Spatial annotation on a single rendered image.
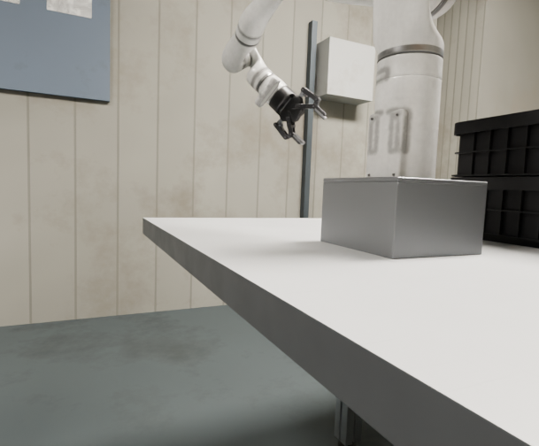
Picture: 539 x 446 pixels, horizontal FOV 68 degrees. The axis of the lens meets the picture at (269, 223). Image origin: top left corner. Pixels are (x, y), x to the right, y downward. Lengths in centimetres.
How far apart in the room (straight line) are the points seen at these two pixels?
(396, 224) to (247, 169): 217
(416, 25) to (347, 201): 25
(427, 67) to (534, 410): 49
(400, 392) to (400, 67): 48
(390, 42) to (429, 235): 27
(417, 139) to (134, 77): 210
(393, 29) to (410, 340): 48
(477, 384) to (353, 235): 40
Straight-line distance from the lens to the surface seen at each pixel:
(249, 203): 265
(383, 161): 60
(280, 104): 115
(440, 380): 21
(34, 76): 248
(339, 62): 288
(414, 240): 55
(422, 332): 26
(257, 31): 113
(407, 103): 60
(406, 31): 62
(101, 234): 246
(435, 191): 57
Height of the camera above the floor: 78
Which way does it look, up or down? 5 degrees down
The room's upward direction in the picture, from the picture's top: 2 degrees clockwise
